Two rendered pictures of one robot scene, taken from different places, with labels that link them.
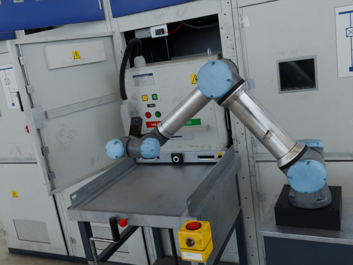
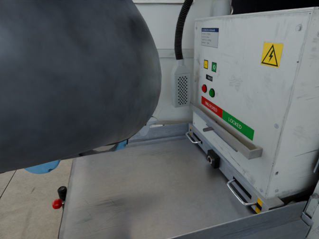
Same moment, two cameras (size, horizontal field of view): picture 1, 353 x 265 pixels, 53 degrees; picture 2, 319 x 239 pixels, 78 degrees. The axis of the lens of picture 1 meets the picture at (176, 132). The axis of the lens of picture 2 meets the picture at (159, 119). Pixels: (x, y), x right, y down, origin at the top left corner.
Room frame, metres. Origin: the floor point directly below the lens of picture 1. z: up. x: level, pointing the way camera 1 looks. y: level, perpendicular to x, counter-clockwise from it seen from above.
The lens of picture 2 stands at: (1.25, -0.32, 1.33)
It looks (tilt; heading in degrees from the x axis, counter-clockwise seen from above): 25 degrees down; 49
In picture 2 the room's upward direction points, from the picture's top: straight up
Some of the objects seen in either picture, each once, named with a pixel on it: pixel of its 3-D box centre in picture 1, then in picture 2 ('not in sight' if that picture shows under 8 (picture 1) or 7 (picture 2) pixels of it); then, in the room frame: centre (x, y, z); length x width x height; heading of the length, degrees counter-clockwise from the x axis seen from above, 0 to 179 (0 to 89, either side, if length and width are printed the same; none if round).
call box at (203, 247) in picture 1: (195, 240); not in sight; (0.99, -0.01, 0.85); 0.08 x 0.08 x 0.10; 64
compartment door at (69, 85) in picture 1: (81, 107); (148, 55); (1.87, 0.48, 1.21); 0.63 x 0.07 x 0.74; 140
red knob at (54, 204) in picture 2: (124, 221); (60, 203); (1.31, 0.26, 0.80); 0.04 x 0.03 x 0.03; 154
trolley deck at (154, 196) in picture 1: (162, 185); (163, 182); (1.64, 0.11, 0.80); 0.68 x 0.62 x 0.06; 154
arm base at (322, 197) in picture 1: (308, 186); not in sight; (1.20, -0.45, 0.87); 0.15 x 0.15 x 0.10
